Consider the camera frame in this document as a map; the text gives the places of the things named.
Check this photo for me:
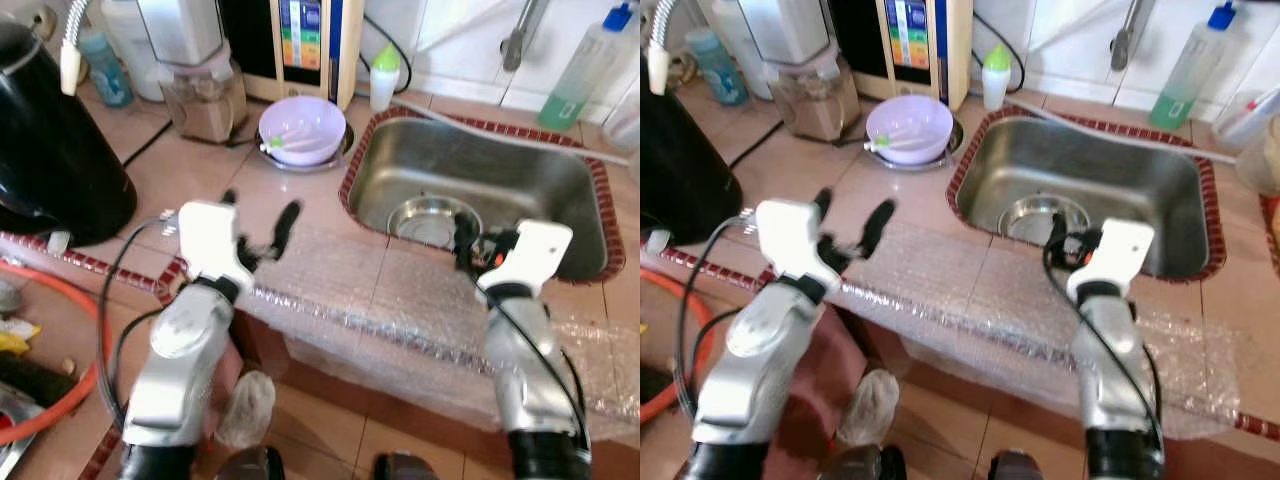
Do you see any yellow package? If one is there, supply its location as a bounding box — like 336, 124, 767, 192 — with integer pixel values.
0, 318, 43, 356

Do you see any white counter pipe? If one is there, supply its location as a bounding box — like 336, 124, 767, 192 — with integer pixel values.
1010, 95, 1236, 166
390, 95, 631, 166

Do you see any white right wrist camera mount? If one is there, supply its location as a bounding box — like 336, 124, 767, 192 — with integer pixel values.
1066, 218, 1156, 301
478, 220, 574, 296

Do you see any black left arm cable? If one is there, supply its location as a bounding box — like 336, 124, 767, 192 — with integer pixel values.
672, 215, 761, 421
97, 215, 181, 431

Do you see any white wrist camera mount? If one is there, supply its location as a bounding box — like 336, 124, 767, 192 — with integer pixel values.
178, 200, 257, 293
755, 198, 841, 296
1066, 218, 1156, 301
478, 220, 574, 296

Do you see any small steel bowl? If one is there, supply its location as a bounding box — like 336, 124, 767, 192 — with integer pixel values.
388, 195, 483, 246
997, 193, 1093, 246

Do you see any thin black counter cord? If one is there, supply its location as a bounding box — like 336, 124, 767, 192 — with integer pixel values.
728, 120, 786, 169
120, 118, 173, 166

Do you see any black electric kettle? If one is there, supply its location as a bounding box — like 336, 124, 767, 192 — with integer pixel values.
640, 40, 743, 246
0, 15, 138, 248

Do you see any flexible metal tap hose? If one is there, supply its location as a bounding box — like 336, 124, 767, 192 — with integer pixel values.
60, 0, 93, 96
648, 0, 683, 96

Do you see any white rag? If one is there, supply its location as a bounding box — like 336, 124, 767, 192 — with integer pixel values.
215, 372, 276, 449
838, 368, 901, 446

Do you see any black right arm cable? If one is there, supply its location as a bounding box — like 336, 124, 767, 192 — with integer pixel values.
1040, 240, 1166, 441
485, 290, 591, 451

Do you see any black left robot foot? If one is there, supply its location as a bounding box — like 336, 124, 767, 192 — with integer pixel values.
215, 447, 286, 480
815, 445, 906, 480

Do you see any dark green cucumber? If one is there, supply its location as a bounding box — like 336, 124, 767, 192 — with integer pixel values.
640, 362, 673, 403
0, 352, 76, 406

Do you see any black ionizer power cord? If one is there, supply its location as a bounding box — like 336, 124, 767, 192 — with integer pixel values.
362, 15, 413, 96
972, 12, 1026, 96

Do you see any small teal bottle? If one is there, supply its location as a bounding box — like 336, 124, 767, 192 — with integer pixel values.
686, 28, 748, 106
78, 28, 134, 108

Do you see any metal tap lever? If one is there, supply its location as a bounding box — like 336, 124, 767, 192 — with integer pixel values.
1110, 0, 1156, 72
502, 0, 549, 72

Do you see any black right robot foot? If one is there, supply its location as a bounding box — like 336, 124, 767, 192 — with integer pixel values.
988, 450, 1046, 480
373, 452, 441, 480

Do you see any white chopstick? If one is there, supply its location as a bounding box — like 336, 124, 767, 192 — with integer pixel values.
872, 130, 937, 153
268, 130, 333, 153
868, 127, 933, 151
264, 126, 329, 151

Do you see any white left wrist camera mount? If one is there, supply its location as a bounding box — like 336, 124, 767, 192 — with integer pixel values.
755, 198, 841, 296
178, 200, 257, 293

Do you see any white plastic jug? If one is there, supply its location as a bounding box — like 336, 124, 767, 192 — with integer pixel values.
710, 0, 776, 96
100, 0, 166, 101

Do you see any clear plastic container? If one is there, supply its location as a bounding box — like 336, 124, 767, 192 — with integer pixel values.
603, 88, 641, 151
1212, 90, 1280, 151

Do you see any purple plastic bowl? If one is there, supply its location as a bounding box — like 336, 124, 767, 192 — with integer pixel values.
258, 96, 347, 167
865, 96, 954, 166

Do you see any round steel dish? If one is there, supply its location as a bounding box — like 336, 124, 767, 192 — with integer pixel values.
868, 118, 966, 173
262, 120, 355, 174

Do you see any clear bubble wrap sheet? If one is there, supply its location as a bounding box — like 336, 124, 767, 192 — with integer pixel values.
235, 225, 641, 431
835, 225, 1241, 441

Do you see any white bottle with green cap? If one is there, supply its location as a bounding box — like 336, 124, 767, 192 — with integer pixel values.
981, 44, 1012, 112
369, 44, 402, 112

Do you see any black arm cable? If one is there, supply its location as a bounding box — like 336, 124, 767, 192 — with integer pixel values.
485, 290, 591, 451
672, 215, 761, 421
97, 215, 181, 431
1040, 240, 1166, 441

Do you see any beige water ionizer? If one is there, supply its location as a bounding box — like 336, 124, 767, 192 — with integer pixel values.
218, 0, 366, 109
828, 0, 973, 109

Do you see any stainless steel sink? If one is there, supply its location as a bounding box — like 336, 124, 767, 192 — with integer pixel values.
952, 115, 1223, 281
345, 115, 611, 281

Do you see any green dish soap bottle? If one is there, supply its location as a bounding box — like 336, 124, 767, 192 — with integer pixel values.
1148, 2, 1241, 131
537, 2, 637, 131

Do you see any black robot foot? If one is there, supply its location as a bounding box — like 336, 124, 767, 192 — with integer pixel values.
815, 445, 906, 480
373, 452, 441, 480
988, 450, 1046, 480
215, 447, 286, 480

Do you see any steel tray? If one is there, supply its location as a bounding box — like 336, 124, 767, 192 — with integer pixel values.
0, 385, 43, 476

